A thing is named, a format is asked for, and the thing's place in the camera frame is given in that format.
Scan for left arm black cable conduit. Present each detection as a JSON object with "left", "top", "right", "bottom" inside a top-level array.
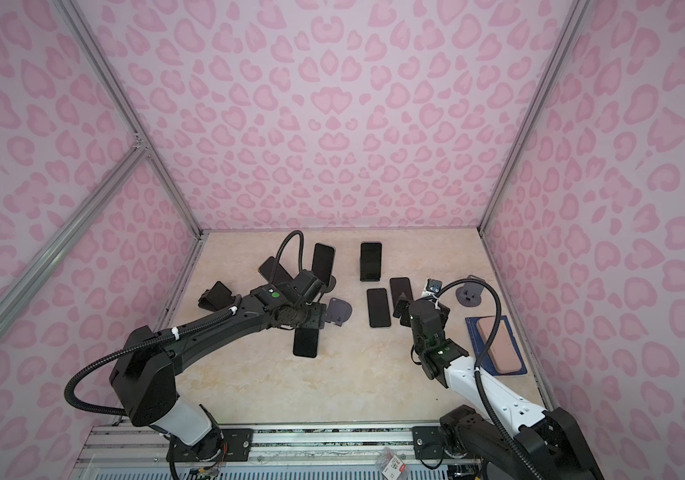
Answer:
[{"left": 63, "top": 229, "right": 306, "bottom": 418}]

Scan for black folding stand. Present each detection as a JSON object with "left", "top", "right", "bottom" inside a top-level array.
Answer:
[{"left": 198, "top": 281, "right": 242, "bottom": 312}]

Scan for right aluminium corner post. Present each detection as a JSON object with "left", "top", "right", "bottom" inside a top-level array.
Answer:
[{"left": 477, "top": 0, "right": 595, "bottom": 238}]

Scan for pink phone case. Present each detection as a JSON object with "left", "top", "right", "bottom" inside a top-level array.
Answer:
[{"left": 476, "top": 316, "right": 523, "bottom": 376}]

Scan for round stand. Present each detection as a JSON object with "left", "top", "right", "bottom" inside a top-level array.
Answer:
[
  {"left": 455, "top": 275, "right": 486, "bottom": 308},
  {"left": 324, "top": 297, "right": 352, "bottom": 326},
  {"left": 320, "top": 275, "right": 336, "bottom": 294}
]

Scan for green phone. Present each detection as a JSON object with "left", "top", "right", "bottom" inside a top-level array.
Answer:
[
  {"left": 312, "top": 243, "right": 336, "bottom": 284},
  {"left": 292, "top": 328, "right": 320, "bottom": 358}
]

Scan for purple phone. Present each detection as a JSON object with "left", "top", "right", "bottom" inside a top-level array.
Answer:
[{"left": 359, "top": 242, "right": 382, "bottom": 282}]

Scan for aluminium corner post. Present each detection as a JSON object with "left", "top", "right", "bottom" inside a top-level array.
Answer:
[
  {"left": 477, "top": 0, "right": 595, "bottom": 238},
  {"left": 52, "top": 0, "right": 204, "bottom": 239}
]

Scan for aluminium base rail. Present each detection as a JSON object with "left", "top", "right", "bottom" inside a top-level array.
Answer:
[{"left": 71, "top": 421, "right": 482, "bottom": 479}]

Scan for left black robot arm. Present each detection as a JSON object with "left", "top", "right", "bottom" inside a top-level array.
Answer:
[{"left": 110, "top": 270, "right": 326, "bottom": 461}]

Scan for small red white packet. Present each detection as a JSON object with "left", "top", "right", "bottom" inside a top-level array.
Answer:
[{"left": 375, "top": 447, "right": 409, "bottom": 480}]

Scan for aluminium diagonal frame bar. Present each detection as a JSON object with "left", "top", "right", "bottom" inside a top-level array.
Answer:
[{"left": 0, "top": 141, "right": 146, "bottom": 340}]

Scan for blue phone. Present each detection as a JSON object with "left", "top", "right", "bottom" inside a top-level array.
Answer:
[{"left": 366, "top": 288, "right": 391, "bottom": 328}]

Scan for left aluminium corner post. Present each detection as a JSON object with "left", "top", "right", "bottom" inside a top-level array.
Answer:
[{"left": 52, "top": 0, "right": 204, "bottom": 239}]

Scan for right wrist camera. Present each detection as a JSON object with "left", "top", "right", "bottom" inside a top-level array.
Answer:
[{"left": 422, "top": 278, "right": 443, "bottom": 298}]

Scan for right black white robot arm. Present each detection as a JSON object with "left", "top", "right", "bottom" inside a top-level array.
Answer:
[{"left": 394, "top": 297, "right": 603, "bottom": 479}]

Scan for silver phone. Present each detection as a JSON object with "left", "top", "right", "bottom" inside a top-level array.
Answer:
[{"left": 389, "top": 277, "right": 413, "bottom": 310}]

